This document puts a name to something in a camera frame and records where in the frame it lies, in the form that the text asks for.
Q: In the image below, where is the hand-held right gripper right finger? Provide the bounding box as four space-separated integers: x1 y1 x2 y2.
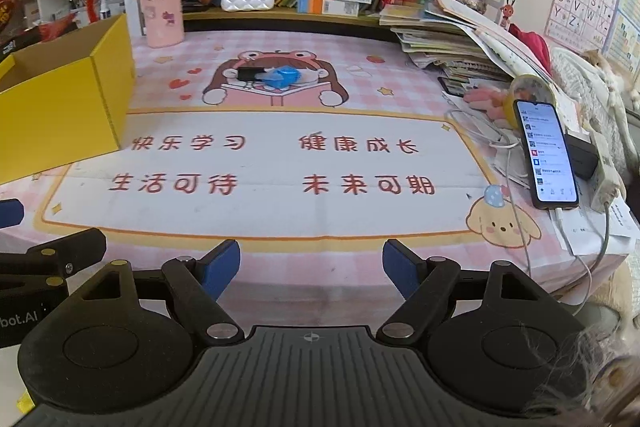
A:
376 239 546 340

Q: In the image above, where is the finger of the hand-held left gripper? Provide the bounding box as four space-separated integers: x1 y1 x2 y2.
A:
0 199 25 229
0 228 107 293

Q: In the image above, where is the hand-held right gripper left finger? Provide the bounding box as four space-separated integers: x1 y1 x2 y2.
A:
75 239 245 340

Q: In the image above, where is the yellow cardboard box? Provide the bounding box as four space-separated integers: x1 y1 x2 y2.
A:
0 13 136 185

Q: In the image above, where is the printed pink desk mat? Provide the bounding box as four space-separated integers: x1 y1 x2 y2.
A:
0 29 631 308

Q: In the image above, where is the black smartphone with lit screen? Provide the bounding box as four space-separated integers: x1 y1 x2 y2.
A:
514 99 580 210

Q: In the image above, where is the red foil bag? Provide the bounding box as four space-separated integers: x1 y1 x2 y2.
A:
35 14 78 42

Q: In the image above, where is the dark phone under papers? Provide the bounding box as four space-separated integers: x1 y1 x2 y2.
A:
437 77 468 98

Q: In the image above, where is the light blue transparent toy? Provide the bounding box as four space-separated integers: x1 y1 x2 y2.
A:
255 66 306 90

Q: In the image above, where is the black adapter box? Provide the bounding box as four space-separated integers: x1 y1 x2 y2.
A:
567 132 599 180

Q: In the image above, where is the yellow tape roll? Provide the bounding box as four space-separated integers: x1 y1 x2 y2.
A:
502 75 558 128

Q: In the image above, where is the grey fluffy fur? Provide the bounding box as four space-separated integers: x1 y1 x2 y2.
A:
520 322 640 427

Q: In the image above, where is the white power strip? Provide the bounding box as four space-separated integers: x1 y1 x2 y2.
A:
590 132 626 214

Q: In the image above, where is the pile of books and papers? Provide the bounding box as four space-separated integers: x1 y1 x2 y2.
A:
380 0 558 88

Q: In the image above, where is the pink cylindrical holder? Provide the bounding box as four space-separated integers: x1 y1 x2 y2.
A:
138 0 184 48

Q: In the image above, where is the white knit blanket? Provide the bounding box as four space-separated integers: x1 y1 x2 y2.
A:
550 47 640 188

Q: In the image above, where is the red cloth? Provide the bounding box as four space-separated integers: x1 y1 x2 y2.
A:
507 26 551 75

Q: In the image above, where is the white cable bundle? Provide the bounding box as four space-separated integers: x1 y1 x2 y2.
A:
445 109 526 180

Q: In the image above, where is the white charging cable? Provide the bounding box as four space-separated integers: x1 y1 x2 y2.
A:
550 202 613 308

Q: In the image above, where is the pale chart wall poster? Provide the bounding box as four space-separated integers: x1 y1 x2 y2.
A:
602 0 640 75

